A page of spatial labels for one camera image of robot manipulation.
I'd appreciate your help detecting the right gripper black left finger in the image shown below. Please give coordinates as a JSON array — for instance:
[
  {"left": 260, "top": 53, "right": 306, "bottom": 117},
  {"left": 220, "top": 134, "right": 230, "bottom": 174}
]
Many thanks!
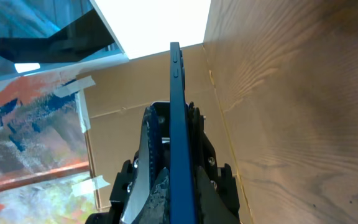
[{"left": 120, "top": 106, "right": 169, "bottom": 223}]

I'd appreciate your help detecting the cardboard panel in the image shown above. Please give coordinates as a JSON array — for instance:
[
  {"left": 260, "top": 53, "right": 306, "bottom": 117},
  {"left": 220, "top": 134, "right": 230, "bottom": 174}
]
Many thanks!
[{"left": 82, "top": 44, "right": 252, "bottom": 223}]

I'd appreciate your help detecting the blue Galaxy smartphone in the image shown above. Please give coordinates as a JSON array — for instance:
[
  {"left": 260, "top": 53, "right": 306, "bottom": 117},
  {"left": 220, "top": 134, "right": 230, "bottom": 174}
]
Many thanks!
[{"left": 170, "top": 42, "right": 198, "bottom": 224}]

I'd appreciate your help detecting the colourful painted sheet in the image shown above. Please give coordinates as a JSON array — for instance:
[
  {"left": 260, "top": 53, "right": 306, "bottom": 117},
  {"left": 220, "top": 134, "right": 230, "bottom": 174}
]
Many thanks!
[{"left": 0, "top": 73, "right": 97, "bottom": 223}]

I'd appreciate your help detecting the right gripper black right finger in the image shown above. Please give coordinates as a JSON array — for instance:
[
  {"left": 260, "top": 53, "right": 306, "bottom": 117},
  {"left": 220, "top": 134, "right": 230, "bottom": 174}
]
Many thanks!
[{"left": 188, "top": 102, "right": 240, "bottom": 224}]

